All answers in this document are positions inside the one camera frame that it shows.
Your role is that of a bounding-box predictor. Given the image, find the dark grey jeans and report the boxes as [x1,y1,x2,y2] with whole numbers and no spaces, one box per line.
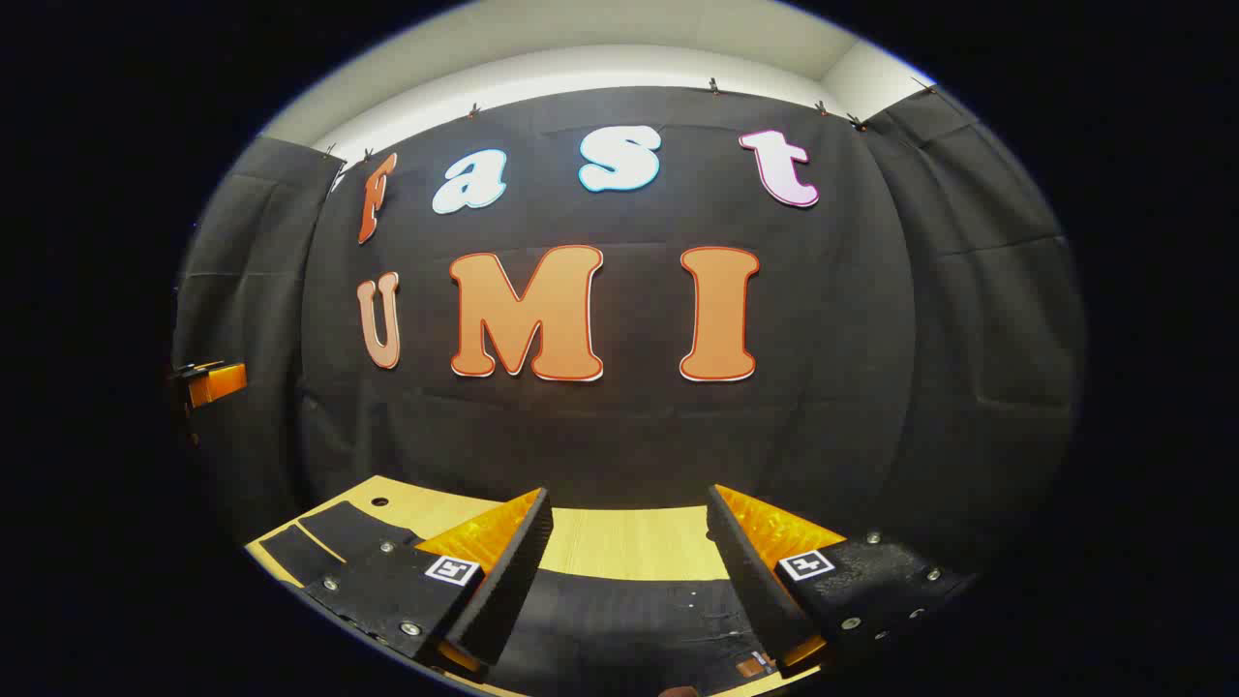
[259,501,787,696]

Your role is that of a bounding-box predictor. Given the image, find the black backdrop cloth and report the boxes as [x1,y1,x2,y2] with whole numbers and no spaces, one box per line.
[172,85,1087,582]

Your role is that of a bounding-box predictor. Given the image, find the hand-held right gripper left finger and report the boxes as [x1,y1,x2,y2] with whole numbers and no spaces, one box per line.
[303,487,555,677]

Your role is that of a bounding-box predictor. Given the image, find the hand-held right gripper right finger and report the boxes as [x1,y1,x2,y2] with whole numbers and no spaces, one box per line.
[707,483,976,679]

